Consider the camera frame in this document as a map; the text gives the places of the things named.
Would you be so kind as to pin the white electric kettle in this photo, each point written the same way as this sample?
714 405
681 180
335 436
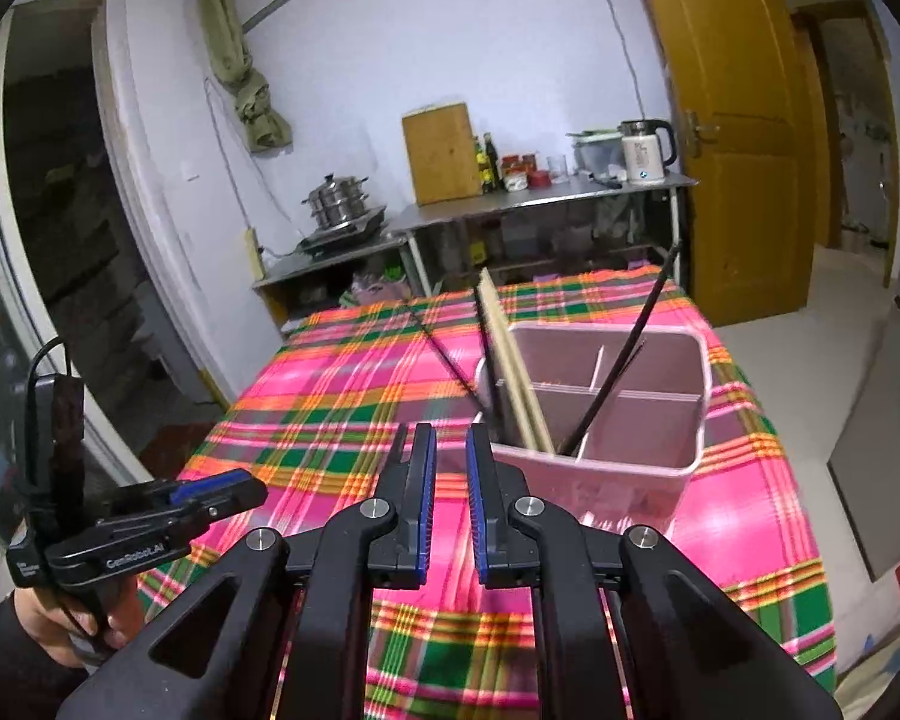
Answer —
641 154

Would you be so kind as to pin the dark oil bottle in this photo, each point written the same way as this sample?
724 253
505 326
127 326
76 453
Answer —
478 169
491 165

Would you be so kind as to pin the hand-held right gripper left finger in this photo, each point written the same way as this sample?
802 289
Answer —
425 510

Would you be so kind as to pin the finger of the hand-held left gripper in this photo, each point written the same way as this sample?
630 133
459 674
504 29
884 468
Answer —
225 504
206 485

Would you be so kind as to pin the gas stove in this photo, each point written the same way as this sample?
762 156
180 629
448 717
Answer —
345 234

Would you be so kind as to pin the wooden door frame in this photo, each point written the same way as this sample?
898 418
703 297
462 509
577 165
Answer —
832 9

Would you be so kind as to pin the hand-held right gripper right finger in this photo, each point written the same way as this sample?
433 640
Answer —
476 517

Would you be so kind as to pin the low steel cabinet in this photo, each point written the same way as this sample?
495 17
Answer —
322 262

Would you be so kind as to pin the olive green curtain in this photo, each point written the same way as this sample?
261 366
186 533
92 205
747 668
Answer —
247 90

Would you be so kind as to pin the pink plastic utensil holder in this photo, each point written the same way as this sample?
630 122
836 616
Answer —
645 495

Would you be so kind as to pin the person's left hand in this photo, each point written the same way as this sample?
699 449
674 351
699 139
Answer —
45 630

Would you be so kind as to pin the pink plaid tablecloth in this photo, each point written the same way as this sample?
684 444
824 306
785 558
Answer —
330 420

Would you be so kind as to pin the steel counter table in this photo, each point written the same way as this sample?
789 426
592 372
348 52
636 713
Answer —
540 195

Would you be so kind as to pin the white door frame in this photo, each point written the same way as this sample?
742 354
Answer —
120 165

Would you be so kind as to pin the black chopstick grey end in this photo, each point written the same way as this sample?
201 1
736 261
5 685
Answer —
489 367
613 390
633 330

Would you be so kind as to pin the clear plastic container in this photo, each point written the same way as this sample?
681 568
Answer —
596 154

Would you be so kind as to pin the wooden cutting board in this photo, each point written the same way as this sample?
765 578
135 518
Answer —
441 157

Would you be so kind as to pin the person's left forearm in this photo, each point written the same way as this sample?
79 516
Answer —
7 675

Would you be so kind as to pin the glass cup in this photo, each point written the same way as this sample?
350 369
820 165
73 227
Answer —
557 168

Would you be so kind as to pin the small red container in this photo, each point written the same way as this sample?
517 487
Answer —
538 179

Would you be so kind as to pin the beige chopstick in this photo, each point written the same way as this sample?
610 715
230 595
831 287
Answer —
507 367
526 382

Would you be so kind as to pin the red lid jar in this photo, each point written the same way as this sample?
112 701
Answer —
514 178

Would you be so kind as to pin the steel steamer pot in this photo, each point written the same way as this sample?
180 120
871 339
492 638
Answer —
335 202

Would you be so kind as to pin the yellow wooden door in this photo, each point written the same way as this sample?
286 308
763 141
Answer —
735 90

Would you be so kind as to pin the black chopstick silver band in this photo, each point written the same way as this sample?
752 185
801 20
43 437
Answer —
456 379
442 357

